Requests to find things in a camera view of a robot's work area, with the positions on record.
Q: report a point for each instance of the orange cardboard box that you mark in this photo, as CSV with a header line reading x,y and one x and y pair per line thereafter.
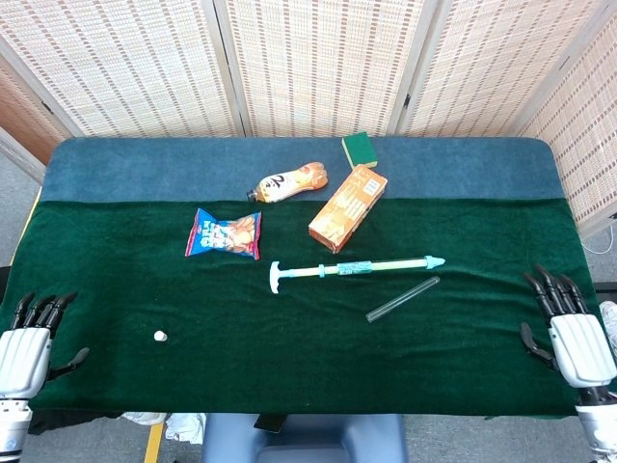
x,y
344,209

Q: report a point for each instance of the blue table cover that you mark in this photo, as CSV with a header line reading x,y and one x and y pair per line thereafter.
x,y
144,169

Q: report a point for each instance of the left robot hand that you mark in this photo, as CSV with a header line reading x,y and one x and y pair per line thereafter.
x,y
24,357

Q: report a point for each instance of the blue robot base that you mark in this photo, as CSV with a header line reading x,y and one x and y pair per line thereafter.
x,y
308,439

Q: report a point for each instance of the teal toy water pump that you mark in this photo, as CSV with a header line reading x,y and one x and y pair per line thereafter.
x,y
354,268

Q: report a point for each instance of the crumpled white cloth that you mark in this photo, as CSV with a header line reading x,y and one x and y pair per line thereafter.
x,y
188,427

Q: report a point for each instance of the dark green velvet cloth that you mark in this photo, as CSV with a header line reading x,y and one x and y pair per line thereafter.
x,y
289,362

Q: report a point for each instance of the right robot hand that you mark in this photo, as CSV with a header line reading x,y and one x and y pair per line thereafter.
x,y
581,345

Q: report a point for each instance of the blue snack bag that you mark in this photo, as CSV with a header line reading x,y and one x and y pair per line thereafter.
x,y
226,236

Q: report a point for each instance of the flat black device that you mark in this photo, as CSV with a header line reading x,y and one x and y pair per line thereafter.
x,y
270,423

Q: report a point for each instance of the green yellow sponge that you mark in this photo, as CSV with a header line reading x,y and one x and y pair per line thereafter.
x,y
359,149

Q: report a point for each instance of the orange drink bottle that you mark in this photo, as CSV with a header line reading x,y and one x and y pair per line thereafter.
x,y
289,183

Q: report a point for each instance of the small white cap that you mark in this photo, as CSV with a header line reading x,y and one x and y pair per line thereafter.
x,y
160,336

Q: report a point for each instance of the clear glass tube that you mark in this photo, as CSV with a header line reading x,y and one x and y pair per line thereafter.
x,y
402,299

